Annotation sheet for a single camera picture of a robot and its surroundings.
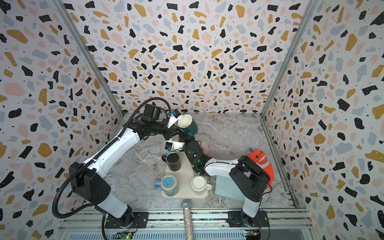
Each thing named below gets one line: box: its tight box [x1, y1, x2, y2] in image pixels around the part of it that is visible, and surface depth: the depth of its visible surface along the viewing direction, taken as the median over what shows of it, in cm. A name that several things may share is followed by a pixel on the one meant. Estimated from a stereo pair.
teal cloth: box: [215, 175, 245, 202], surface depth 84 cm
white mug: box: [191, 175, 213, 192], surface depth 80 cm
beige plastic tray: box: [160, 149, 209, 200], surface depth 83 cm
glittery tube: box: [181, 199, 194, 240], surface depth 73 cm
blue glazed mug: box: [154, 174, 180, 197], surface depth 77 cm
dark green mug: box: [177, 114, 198, 136], surface depth 78 cm
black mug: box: [161, 152, 182, 172], surface depth 89 cm
